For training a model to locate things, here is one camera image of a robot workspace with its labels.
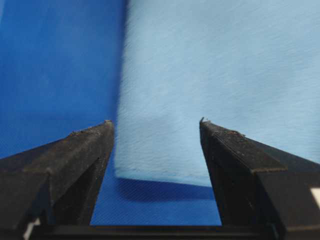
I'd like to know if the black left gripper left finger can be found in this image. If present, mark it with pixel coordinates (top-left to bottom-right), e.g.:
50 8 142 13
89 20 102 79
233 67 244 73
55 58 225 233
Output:
0 120 115 240

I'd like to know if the dark blue table cloth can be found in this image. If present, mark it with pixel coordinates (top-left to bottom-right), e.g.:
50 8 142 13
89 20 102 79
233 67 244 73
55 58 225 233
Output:
0 0 221 225

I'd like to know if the light blue towel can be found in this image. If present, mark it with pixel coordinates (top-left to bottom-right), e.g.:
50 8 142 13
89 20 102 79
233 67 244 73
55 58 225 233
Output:
114 0 320 187

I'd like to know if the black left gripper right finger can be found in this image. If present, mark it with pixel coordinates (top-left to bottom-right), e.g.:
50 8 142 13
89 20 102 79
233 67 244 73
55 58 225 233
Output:
199 120 320 240

